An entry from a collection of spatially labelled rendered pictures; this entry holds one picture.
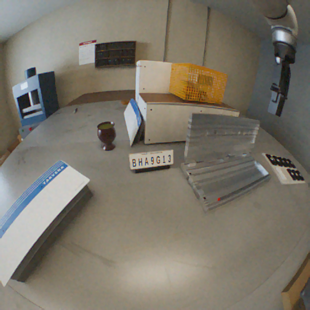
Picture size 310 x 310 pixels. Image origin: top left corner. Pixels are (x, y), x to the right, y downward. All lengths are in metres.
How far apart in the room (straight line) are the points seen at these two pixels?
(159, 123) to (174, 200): 0.31
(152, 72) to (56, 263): 0.84
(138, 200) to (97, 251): 0.19
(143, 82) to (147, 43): 1.52
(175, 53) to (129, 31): 0.83
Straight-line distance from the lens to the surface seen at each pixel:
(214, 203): 0.39
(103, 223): 0.35
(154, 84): 0.71
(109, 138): 0.50
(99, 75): 2.19
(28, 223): 0.35
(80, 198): 0.37
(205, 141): 0.45
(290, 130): 2.73
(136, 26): 2.25
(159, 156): 0.44
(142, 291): 0.33
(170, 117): 0.53
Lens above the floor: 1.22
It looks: 39 degrees down
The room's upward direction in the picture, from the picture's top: 5 degrees clockwise
